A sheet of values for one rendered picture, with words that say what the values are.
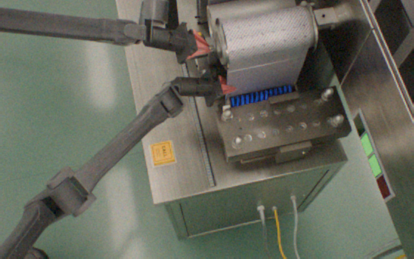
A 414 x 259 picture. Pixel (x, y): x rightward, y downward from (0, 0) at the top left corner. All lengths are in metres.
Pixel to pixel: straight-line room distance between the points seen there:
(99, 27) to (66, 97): 1.59
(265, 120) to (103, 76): 1.48
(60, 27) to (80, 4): 1.89
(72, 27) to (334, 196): 1.73
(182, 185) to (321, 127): 0.48
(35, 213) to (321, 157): 0.91
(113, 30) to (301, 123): 0.65
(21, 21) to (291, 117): 0.82
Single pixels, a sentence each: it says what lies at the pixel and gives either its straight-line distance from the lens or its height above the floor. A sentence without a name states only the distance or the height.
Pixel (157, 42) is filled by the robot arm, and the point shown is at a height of 1.35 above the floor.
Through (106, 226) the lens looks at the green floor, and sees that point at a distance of 2.48.
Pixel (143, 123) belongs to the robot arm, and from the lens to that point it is 1.27.
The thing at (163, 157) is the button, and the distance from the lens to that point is 1.55.
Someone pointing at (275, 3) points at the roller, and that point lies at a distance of 1.45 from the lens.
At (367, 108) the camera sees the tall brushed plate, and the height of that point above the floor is 1.25.
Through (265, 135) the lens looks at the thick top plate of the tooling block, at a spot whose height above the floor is 1.03.
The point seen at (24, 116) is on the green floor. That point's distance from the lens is 2.80.
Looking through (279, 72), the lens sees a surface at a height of 1.13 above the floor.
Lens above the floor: 2.38
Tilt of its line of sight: 67 degrees down
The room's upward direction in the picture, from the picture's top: 1 degrees counter-clockwise
